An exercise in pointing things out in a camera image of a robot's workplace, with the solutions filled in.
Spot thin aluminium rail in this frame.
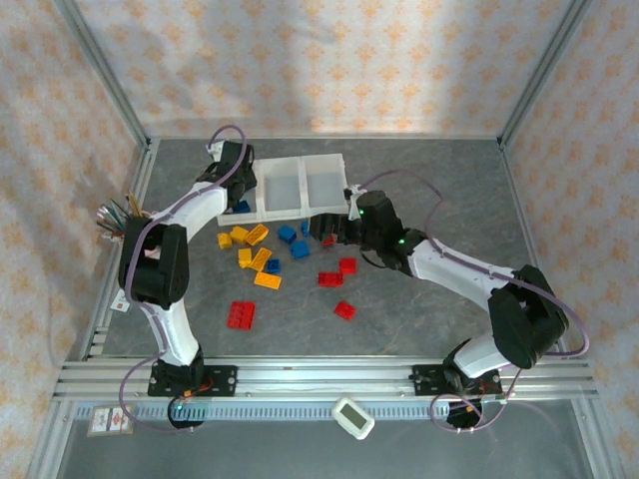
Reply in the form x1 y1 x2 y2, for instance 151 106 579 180
149 132 503 142

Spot wide aluminium base rail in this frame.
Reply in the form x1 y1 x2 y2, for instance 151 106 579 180
52 356 599 402

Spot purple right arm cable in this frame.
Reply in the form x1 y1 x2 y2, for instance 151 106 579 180
356 169 591 435

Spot red and white card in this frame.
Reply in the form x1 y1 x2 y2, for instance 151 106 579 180
87 404 137 438

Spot bunch of coloured pencils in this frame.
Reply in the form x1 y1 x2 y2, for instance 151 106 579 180
96 191 151 241

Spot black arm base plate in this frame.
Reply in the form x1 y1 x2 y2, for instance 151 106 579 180
148 363 239 399
411 363 503 399

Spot aluminium side rail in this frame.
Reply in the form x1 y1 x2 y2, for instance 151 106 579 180
498 141 570 358
79 139 161 361

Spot grey slotted cable duct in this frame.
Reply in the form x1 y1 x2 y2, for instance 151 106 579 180
73 401 453 421

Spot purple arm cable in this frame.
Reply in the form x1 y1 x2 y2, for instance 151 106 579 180
118 124 250 435
356 169 591 435

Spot large red lego brick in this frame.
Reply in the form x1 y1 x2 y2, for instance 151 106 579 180
227 300 258 330

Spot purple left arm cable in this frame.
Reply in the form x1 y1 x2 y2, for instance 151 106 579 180
118 124 250 435

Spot aluminium frame post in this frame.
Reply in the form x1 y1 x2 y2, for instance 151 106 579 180
498 0 594 149
54 0 154 150

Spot aluminium frame leg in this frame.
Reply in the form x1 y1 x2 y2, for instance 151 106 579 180
27 398 76 479
571 398 618 479

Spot white digital timer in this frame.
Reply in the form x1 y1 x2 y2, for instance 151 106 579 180
331 396 375 440

